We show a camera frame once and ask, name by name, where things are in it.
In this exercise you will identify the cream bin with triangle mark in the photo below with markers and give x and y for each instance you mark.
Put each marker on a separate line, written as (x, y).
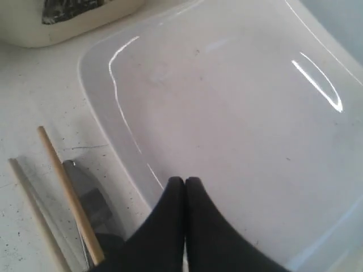
(34, 24)

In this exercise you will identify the white square plate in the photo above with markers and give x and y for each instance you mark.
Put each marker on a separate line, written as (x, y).
(262, 100)

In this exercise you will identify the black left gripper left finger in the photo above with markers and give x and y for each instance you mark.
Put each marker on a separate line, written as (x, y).
(158, 244)

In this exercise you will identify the steel table knife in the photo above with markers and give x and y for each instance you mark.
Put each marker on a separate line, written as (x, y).
(95, 205)

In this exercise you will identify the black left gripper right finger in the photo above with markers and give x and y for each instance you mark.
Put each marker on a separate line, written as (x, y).
(212, 244)

